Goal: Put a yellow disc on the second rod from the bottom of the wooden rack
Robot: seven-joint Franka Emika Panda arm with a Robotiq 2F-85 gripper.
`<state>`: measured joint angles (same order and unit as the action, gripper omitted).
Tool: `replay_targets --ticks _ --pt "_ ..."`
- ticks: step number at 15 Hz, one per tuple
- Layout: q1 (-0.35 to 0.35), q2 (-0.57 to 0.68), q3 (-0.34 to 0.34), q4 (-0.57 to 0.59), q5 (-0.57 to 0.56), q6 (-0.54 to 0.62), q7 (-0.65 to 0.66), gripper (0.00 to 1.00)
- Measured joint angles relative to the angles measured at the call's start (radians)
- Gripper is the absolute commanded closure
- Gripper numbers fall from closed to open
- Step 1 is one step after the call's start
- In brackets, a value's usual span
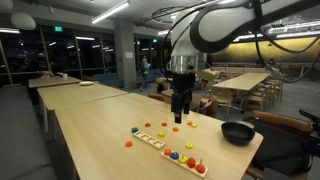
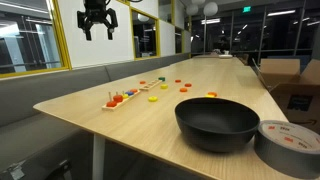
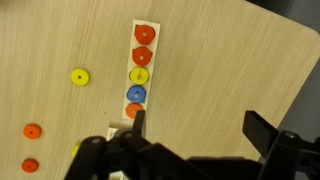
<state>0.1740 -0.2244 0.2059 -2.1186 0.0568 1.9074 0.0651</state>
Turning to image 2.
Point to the orange wooden disc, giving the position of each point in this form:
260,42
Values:
188,85
178,81
183,90
142,82
213,93
134,90

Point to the red wooden disc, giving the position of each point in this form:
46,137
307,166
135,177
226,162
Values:
111,104
118,98

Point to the flat wooden peg board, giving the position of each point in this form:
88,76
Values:
150,85

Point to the metal bracket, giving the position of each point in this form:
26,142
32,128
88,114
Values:
16,170

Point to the green exit sign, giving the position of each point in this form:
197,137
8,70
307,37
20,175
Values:
246,9

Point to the large yellow window frame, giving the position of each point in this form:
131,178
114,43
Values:
65,40

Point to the black seat part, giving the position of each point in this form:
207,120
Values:
58,170

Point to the grey duct tape roll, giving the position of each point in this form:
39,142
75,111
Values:
286,146

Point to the long ceiling light strip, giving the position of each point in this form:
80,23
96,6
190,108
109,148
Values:
281,13

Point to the green wooden disc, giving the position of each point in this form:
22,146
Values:
161,79

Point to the small yellow wooden disc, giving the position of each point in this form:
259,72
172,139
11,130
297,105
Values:
125,96

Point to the short ceiling light strip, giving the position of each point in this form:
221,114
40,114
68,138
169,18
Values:
210,21

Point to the black bowl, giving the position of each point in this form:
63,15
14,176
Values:
216,123

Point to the blue wooden disc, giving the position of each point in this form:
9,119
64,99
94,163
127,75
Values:
129,93

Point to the small yellow window frame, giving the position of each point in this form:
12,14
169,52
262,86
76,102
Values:
157,36

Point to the white flat item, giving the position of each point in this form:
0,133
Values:
225,56

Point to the white globe pendant lamp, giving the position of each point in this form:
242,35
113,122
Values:
210,9
192,10

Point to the white table leg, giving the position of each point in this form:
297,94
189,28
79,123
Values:
98,156

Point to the wooden rack with rods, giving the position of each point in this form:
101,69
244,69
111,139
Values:
115,106

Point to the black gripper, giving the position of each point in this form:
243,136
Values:
95,9

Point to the grey upholstered bench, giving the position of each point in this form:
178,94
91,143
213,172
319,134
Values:
50,100

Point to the open cardboard box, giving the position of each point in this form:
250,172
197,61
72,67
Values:
293,93

